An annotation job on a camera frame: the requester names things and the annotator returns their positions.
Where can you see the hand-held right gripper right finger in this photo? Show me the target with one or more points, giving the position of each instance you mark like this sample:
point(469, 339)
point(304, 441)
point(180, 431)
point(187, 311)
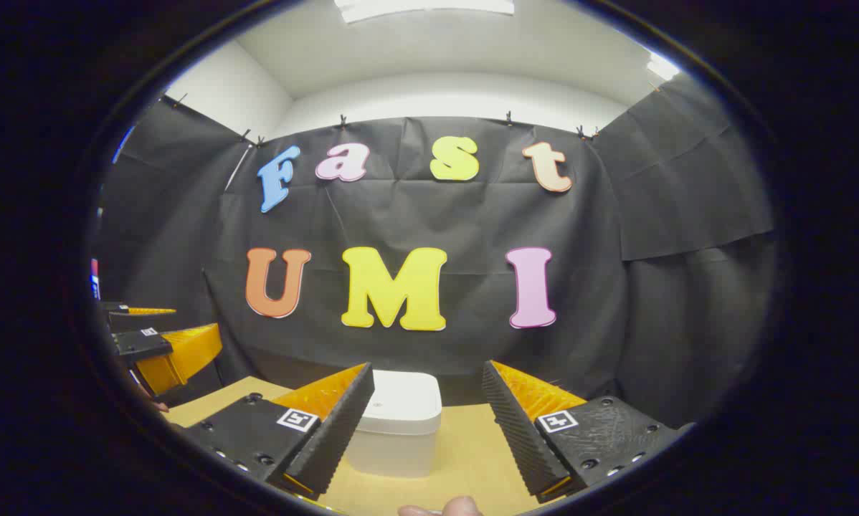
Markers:
point(515, 437)

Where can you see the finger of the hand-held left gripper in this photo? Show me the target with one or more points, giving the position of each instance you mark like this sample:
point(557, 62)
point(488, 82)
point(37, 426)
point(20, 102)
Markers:
point(121, 319)
point(178, 355)

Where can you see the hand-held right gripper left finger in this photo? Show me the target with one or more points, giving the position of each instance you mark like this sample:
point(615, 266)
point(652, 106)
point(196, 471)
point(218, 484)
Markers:
point(336, 437)

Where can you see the white desktop garbage bin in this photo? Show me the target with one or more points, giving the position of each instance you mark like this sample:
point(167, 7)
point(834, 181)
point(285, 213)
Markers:
point(401, 423)

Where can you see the wooden desktop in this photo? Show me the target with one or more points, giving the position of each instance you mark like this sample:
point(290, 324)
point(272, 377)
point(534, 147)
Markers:
point(465, 459)

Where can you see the black backdrop cloth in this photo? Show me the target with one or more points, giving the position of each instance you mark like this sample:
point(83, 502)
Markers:
point(472, 215)

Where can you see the ceiling light panel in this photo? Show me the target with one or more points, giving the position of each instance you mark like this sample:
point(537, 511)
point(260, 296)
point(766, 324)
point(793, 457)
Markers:
point(422, 7)
point(662, 66)

